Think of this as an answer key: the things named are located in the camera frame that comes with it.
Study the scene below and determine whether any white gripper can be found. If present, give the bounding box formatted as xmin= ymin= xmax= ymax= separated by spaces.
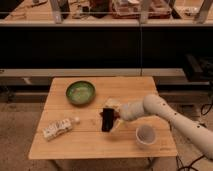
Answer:
xmin=100 ymin=101 xmax=144 ymax=121

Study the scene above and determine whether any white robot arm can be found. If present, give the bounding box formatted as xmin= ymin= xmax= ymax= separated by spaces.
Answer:
xmin=100 ymin=94 xmax=213 ymax=160

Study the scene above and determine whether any white paper cup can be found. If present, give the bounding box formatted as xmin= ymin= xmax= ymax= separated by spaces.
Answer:
xmin=135 ymin=125 xmax=156 ymax=146

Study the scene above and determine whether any wooden table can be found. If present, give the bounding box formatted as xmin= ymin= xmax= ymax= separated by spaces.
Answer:
xmin=29 ymin=77 xmax=177 ymax=159

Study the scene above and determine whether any green bowl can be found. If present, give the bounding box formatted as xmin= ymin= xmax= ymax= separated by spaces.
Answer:
xmin=66 ymin=80 xmax=96 ymax=105

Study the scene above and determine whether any long shelf bench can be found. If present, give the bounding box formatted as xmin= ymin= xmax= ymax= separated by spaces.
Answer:
xmin=0 ymin=0 xmax=213 ymax=85

